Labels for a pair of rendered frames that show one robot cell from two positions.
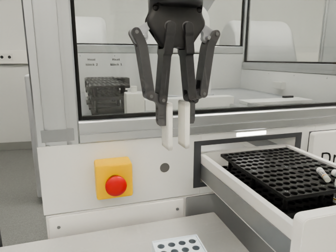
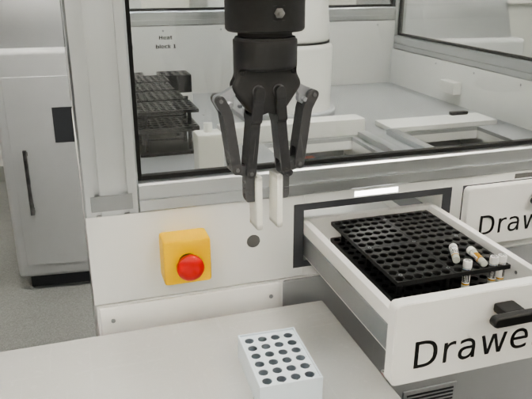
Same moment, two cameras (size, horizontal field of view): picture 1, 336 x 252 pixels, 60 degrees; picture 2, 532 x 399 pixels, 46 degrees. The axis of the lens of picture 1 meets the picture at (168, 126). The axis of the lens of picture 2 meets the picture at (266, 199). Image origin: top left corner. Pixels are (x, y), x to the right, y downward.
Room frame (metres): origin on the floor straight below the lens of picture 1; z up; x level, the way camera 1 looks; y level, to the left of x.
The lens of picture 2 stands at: (-0.32, 0.00, 1.29)
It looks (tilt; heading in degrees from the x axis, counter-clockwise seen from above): 20 degrees down; 359
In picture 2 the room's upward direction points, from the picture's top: straight up
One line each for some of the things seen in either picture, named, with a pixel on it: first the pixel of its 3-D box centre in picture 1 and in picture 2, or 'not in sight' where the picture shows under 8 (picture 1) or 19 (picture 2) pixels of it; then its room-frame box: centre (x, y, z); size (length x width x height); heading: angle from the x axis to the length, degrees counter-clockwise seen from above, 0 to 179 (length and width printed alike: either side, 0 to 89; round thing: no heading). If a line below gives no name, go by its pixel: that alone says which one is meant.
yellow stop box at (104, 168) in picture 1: (113, 178); (185, 256); (0.55, 0.11, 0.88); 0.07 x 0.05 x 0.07; 107
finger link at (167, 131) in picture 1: (167, 125); (256, 200); (0.42, 0.00, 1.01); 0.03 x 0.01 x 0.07; 20
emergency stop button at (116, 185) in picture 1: (115, 184); (189, 266); (0.52, 0.10, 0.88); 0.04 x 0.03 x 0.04; 107
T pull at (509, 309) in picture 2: not in sight; (512, 312); (0.33, -0.30, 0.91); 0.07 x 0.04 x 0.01; 107
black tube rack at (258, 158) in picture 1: (284, 181); (412, 260); (0.55, -0.24, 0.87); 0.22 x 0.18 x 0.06; 17
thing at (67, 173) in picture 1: (192, 119); (298, 151); (1.14, -0.10, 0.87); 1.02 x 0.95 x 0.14; 107
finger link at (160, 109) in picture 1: (155, 108); (241, 181); (0.41, 0.02, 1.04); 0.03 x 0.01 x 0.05; 110
